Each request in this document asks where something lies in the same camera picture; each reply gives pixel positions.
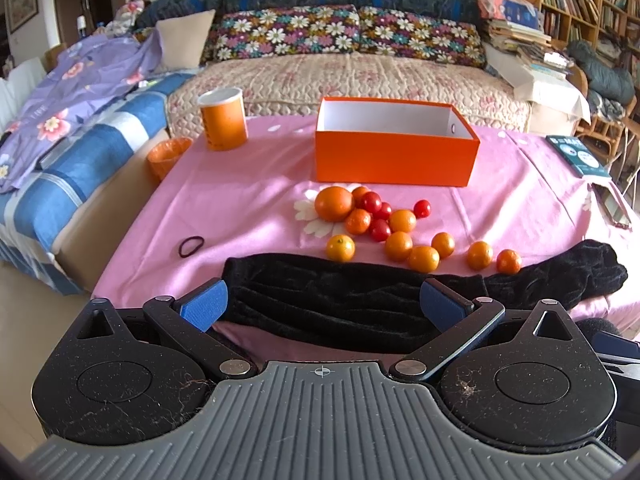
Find small tangerine far right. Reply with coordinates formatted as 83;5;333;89
496;249;522;275

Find black velvet cloth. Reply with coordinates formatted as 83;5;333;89
220;240;628;354

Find pink tablecloth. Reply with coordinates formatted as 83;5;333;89
94;116;639;360

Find red cherry tomato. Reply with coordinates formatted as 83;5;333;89
368;218;392;243
412;200;432;219
358;191;382;216
374;202;393;222

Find small tangerine front left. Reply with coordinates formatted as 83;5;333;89
326;234;356;263

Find small tangerine behind orange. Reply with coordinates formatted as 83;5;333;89
352;185;370;205

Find orange mesh basket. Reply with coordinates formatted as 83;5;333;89
146;138;193;181

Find large orange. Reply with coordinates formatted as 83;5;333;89
314;185;355;223

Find blue white striped blanket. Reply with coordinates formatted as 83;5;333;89
1;72;192;295

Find orange cardboard box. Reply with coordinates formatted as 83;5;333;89
314;96;480;188

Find teal book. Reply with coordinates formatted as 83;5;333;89
546;136;611;179

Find orange white cup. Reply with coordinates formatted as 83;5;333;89
198;87;248;152

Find wicker chair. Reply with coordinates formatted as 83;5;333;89
568;66;637;169

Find floral quilted bedspread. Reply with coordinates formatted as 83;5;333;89
166;53;532;139

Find purple floral blanket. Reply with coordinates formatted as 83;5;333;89
1;30;163;193

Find dark teal clothing pile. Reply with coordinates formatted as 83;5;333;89
565;40;634;106

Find beige cushion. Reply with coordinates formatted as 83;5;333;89
155;10;216;72

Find floral pillow right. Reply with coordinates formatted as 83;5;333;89
358;6;486;68

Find floral pillow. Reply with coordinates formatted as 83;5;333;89
358;6;486;68
210;4;360;62

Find stack of books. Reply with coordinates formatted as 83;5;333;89
477;0;575;79

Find floral pillow left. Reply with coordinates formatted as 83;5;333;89
210;4;360;62

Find wooden bookshelf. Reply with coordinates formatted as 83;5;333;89
527;0;639;50

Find black hair tie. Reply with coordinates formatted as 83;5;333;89
178;235;206;260

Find framed picture on wall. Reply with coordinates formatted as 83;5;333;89
6;0;39;35

